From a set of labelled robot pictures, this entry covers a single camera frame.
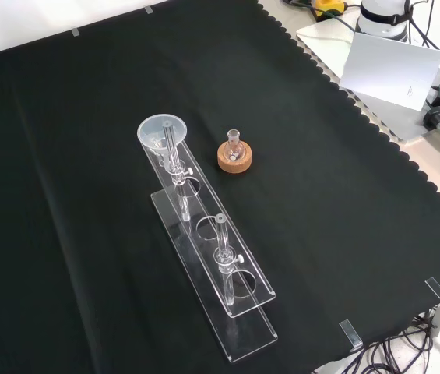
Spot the clear plastic funnel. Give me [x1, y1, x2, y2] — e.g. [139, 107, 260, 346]
[137, 112, 188, 173]

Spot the black floor cable bundle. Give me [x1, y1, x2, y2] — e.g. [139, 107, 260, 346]
[312, 307, 440, 374]

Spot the grey metal base plate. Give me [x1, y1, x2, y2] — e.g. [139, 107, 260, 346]
[295, 16, 439, 143]

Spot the yellow stop button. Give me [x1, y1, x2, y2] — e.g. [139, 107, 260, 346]
[310, 0, 350, 21]

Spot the black bench cloth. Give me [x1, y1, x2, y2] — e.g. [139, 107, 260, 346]
[0, 0, 440, 374]

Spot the clear acrylic funnel stand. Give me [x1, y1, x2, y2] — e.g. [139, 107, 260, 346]
[138, 121, 280, 365]

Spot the cork ring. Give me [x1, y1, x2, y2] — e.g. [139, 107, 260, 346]
[216, 140, 253, 175]

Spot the pale white board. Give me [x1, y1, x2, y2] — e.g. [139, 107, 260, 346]
[338, 31, 440, 115]

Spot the small round-bottom glass flask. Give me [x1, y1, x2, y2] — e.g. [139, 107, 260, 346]
[222, 129, 244, 163]

